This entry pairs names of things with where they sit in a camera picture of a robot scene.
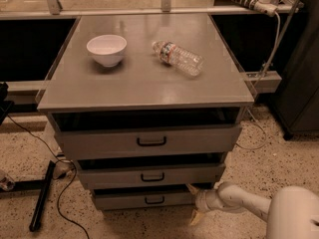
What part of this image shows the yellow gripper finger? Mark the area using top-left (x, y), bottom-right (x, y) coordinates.
top-left (186, 184), bottom-right (199, 195)
top-left (189, 209), bottom-right (205, 226)

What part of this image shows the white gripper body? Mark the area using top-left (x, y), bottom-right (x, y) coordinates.
top-left (195, 189), bottom-right (220, 213)

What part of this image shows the grey drawer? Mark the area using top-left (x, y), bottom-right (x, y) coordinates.
top-left (55, 125), bottom-right (241, 160)
top-left (79, 163), bottom-right (225, 189)
top-left (93, 189), bottom-right (194, 210)

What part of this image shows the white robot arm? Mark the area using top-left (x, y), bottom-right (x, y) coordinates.
top-left (187, 182), bottom-right (319, 239)

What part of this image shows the grey drawer cabinet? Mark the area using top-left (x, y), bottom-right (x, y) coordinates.
top-left (38, 14), bottom-right (253, 197)

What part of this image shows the clear plastic water bottle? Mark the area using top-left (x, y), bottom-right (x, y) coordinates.
top-left (152, 41), bottom-right (203, 78)

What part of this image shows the dark cabinet at right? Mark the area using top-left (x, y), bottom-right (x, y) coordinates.
top-left (270, 0), bottom-right (319, 140)

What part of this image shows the black metal floor bar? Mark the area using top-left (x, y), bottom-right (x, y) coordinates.
top-left (29, 161), bottom-right (56, 232)

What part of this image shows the white ceramic bowl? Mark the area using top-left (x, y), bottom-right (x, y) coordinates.
top-left (87, 35), bottom-right (127, 67)

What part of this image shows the white power strip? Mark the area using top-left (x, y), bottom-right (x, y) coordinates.
top-left (231, 0), bottom-right (277, 17)

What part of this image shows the white power cable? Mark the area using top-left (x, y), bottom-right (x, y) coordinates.
top-left (253, 11), bottom-right (281, 85)

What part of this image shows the black floor cable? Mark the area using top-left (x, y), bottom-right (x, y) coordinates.
top-left (6, 114), bottom-right (91, 239)

